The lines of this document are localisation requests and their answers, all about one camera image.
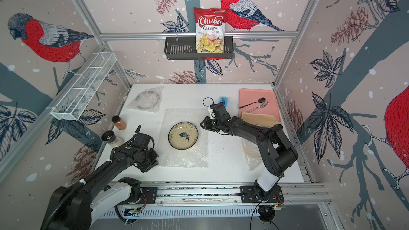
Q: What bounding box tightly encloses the black spoon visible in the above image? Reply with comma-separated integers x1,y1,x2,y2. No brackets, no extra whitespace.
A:
239,98,266,109

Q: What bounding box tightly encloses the wooden cutting board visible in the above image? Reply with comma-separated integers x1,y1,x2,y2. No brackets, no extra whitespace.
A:
241,112,281,127

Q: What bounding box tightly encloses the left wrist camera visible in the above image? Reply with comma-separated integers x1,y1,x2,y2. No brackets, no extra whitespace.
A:
131,125,155,150

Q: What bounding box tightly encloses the white mesh wall basket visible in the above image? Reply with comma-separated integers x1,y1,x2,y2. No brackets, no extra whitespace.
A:
51,52,117,120

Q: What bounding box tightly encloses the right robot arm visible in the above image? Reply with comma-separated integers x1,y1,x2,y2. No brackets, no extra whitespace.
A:
200,103,299,192

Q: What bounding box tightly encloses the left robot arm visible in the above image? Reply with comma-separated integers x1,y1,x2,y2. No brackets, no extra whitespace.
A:
41,144,159,230

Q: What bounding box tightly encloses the orange spice jar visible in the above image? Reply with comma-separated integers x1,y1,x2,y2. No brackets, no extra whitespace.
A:
111,115,127,131

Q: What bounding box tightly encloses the dark rimmed plate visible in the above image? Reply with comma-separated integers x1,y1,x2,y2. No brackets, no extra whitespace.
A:
135,90,160,110

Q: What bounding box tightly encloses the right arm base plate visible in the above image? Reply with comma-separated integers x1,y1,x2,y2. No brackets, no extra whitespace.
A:
240,185,284,203

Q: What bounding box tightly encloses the metal fork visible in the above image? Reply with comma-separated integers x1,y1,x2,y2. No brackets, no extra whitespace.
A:
247,102,269,113

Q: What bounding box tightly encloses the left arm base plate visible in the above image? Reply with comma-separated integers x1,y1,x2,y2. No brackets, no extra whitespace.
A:
119,187,158,206

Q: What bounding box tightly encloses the black wire shelf basket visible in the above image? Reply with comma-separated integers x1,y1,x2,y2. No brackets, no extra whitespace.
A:
164,36,234,60

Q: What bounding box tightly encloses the Chuba cassava chips bag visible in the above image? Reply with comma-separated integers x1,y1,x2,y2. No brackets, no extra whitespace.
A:
193,7,227,54

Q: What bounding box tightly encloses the cream dinner plate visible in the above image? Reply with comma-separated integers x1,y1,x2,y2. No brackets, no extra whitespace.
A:
168,122,199,150

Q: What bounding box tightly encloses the bubble wrap sheet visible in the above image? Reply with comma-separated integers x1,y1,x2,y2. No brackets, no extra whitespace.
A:
126,87,164,113
242,139,262,171
155,108,209,168

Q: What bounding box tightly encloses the blue tape dispenser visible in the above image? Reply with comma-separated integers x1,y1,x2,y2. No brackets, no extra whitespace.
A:
219,97,228,108

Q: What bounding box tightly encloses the pink tray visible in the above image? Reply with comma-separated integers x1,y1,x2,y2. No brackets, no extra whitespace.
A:
239,88,281,121

